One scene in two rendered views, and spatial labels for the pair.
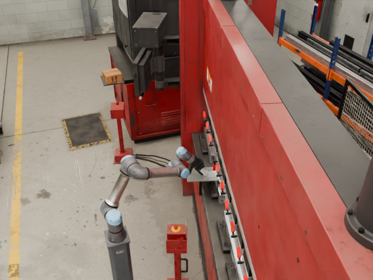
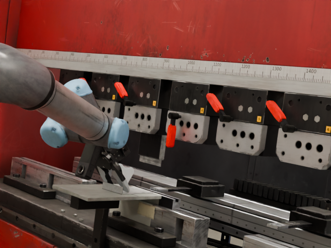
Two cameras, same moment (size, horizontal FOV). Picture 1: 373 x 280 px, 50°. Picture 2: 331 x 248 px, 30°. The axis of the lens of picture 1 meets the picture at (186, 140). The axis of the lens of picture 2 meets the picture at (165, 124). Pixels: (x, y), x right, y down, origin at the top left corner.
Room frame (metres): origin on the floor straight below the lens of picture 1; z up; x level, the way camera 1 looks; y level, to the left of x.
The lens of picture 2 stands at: (1.15, 0.84, 1.31)
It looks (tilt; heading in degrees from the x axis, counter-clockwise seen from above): 3 degrees down; 323
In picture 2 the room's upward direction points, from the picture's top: 7 degrees clockwise
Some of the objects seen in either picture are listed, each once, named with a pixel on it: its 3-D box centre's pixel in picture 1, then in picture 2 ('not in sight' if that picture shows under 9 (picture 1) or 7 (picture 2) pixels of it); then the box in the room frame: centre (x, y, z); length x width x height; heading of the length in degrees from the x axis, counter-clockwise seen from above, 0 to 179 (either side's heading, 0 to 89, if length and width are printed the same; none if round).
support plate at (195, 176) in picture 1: (201, 174); (107, 192); (2.65, -0.13, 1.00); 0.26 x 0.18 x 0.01; 95
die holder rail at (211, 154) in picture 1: (210, 144); (49, 180); (3.21, -0.23, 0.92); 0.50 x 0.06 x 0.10; 5
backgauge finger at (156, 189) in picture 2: not in sight; (184, 186); (2.67, -0.43, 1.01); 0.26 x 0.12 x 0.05; 95
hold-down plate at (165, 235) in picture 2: (212, 186); (135, 229); (2.62, -0.22, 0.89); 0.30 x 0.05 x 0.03; 5
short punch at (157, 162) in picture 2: not in sight; (151, 148); (2.66, -0.28, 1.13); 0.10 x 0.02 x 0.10; 5
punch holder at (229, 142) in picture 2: (227, 176); (250, 120); (2.29, -0.31, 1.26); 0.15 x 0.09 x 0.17; 5
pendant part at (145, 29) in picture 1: (152, 60); not in sight; (3.88, 0.35, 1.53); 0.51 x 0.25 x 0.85; 172
